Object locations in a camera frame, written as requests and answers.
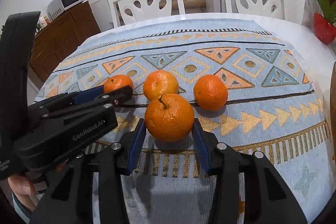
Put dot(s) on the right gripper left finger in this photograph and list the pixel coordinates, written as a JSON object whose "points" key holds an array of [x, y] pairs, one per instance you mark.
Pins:
{"points": [[69, 198]]}

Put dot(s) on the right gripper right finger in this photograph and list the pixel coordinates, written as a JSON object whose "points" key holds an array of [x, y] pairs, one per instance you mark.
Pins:
{"points": [[248, 188]]}

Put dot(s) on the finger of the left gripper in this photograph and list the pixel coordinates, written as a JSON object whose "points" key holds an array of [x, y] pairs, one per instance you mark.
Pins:
{"points": [[114, 98], [65, 100]]}

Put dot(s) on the small mandarin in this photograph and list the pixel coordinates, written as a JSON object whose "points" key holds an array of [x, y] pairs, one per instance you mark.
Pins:
{"points": [[116, 82]]}

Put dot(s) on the stemmed mandarin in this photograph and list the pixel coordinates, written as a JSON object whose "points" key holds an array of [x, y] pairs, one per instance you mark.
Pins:
{"points": [[169, 118]]}

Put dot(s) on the person's left hand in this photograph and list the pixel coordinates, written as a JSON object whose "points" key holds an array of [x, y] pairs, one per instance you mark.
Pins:
{"points": [[24, 190]]}

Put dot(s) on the brown wooden sideboard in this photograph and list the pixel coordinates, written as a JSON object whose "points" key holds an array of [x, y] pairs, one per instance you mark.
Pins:
{"points": [[61, 38]]}

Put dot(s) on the bottles on sideboard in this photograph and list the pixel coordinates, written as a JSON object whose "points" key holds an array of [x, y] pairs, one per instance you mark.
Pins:
{"points": [[42, 22]]}

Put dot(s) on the patterned blue table runner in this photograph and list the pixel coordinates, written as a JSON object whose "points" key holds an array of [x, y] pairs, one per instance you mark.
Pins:
{"points": [[244, 86]]}

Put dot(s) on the white microwave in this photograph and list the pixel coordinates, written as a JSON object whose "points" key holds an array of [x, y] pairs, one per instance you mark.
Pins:
{"points": [[57, 7]]}

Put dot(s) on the left white chair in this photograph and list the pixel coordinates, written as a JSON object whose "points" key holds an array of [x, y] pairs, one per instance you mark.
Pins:
{"points": [[133, 11]]}

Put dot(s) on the amber glass bowl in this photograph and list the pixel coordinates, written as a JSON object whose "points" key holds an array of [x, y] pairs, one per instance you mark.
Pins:
{"points": [[330, 100]]}

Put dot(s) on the red potted plant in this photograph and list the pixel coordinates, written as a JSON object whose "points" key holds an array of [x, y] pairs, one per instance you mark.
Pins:
{"points": [[324, 21]]}

